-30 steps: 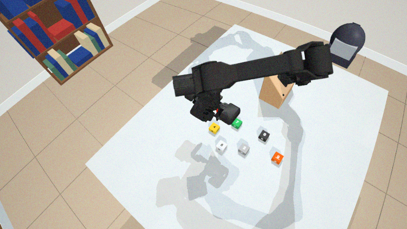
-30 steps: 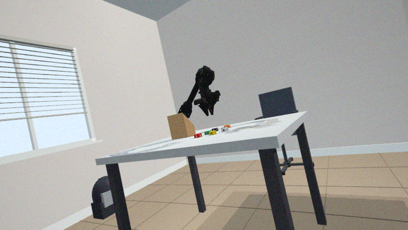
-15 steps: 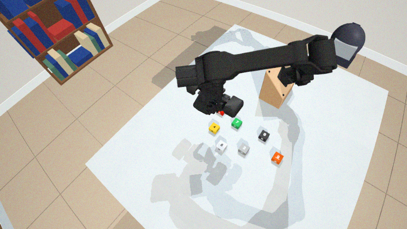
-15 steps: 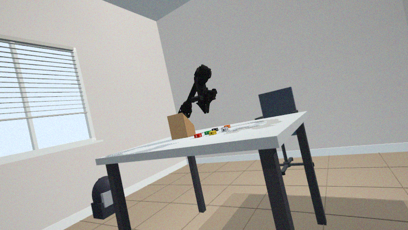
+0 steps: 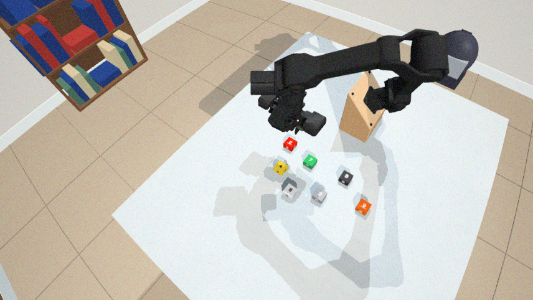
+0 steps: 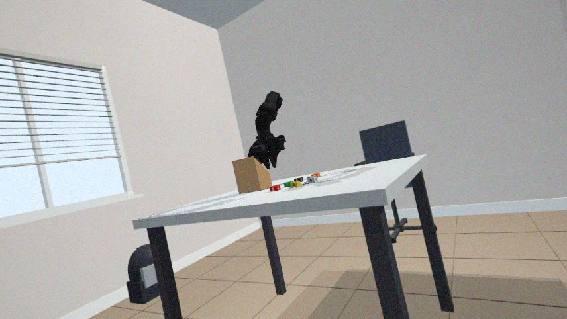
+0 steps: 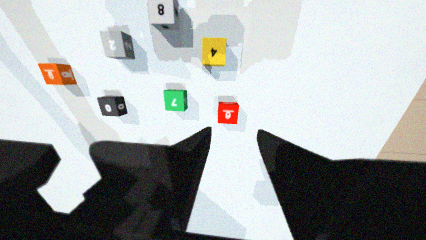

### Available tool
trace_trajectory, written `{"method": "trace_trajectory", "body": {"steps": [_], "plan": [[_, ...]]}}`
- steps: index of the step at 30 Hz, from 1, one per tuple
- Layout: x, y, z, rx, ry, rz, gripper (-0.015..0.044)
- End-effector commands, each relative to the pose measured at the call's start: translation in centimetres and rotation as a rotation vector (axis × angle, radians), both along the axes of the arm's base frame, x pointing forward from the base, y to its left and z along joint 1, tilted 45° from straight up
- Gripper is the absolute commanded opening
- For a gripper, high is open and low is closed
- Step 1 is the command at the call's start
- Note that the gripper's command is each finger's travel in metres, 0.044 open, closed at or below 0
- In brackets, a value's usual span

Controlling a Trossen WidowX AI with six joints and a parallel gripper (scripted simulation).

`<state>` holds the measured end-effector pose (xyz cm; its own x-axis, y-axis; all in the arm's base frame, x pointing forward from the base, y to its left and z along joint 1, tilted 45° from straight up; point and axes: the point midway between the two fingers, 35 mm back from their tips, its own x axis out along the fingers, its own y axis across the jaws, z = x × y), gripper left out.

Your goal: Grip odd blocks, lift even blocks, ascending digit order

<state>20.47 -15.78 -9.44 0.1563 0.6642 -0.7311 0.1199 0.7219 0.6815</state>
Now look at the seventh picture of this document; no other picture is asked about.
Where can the yellow block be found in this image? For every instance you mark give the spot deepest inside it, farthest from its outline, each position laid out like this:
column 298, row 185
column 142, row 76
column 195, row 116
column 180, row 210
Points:
column 214, row 51

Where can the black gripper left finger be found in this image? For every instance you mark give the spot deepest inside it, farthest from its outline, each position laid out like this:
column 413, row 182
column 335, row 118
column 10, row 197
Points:
column 178, row 167

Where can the orange block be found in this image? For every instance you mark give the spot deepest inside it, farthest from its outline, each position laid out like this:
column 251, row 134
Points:
column 60, row 74

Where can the red block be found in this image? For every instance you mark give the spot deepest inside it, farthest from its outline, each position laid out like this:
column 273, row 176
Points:
column 228, row 112

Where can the green digit block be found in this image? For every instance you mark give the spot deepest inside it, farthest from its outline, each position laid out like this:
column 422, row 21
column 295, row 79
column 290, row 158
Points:
column 175, row 100

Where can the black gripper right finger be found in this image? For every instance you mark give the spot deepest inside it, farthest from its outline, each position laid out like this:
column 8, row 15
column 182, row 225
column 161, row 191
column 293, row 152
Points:
column 315, row 192

